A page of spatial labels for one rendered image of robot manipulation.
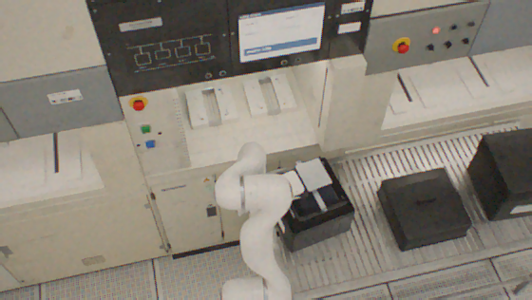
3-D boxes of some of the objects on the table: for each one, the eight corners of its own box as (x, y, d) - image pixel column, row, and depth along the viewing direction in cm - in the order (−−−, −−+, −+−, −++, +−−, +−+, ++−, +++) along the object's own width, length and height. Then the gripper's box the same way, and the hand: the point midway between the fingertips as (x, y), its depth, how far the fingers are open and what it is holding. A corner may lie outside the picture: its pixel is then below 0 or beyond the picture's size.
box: (488, 223, 236) (510, 194, 215) (464, 166, 252) (482, 134, 231) (552, 213, 239) (579, 183, 218) (523, 158, 255) (546, 124, 234)
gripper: (281, 205, 203) (327, 188, 207) (263, 169, 211) (308, 154, 215) (281, 215, 209) (325, 198, 213) (263, 179, 217) (306, 164, 222)
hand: (312, 178), depth 214 cm, fingers open, 4 cm apart
